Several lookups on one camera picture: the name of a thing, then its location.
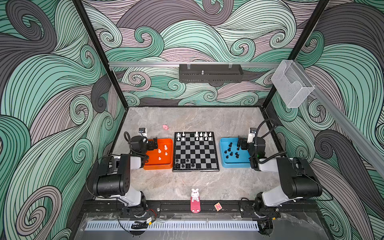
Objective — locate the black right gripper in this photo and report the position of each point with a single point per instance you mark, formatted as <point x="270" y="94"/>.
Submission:
<point x="241" y="143"/>

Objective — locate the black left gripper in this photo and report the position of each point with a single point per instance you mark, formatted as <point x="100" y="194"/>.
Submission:
<point x="151" y="144"/>

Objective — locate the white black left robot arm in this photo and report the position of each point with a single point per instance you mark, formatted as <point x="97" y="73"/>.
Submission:
<point x="114" y="173"/>

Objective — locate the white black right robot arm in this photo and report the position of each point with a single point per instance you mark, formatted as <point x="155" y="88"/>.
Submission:
<point x="297" y="179"/>

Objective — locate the black white chess board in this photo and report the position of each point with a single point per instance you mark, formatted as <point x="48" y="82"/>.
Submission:
<point x="195" y="152"/>

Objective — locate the orange plastic tray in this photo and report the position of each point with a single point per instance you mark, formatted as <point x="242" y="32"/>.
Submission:
<point x="162" y="157"/>

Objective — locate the blue plastic tray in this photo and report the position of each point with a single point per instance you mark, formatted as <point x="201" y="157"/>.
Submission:
<point x="232" y="155"/>

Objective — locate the small orange letter block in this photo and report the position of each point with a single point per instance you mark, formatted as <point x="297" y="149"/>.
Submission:
<point x="218" y="206"/>

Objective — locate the white rabbit figurine pink stand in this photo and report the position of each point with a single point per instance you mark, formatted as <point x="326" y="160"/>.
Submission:
<point x="195" y="201"/>

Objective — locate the clear acrylic wall holder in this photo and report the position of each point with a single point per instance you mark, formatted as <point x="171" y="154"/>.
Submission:
<point x="292" y="83"/>

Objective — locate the black perforated wall shelf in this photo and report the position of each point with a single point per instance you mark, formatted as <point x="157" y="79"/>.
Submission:
<point x="212" y="74"/>

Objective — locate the silver aluminium rail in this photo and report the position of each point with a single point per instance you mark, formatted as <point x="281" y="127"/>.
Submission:
<point x="151" y="64"/>

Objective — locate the white slotted cable duct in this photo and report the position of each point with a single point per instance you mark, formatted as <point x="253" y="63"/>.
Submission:
<point x="175" y="226"/>

